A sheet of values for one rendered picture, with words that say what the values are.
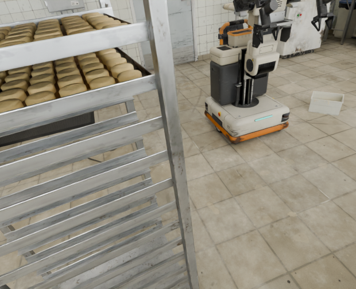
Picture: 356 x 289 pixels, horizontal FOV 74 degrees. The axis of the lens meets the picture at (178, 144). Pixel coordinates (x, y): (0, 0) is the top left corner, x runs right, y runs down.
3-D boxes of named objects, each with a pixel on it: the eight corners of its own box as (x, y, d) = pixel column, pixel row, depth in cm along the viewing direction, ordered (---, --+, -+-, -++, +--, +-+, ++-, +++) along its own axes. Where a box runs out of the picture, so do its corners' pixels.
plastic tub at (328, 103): (340, 107, 266) (344, 94, 257) (339, 116, 252) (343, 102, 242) (310, 103, 280) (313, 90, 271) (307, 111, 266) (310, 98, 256)
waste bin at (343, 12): (367, 35, 479) (380, -3, 441) (347, 40, 468) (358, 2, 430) (344, 31, 522) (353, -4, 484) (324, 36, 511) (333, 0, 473)
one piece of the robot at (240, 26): (217, 53, 230) (213, 29, 225) (250, 47, 237) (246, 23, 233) (223, 50, 219) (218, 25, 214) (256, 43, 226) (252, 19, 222)
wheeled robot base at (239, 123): (203, 116, 275) (202, 96, 261) (251, 103, 288) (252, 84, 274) (232, 146, 222) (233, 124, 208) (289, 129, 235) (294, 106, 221)
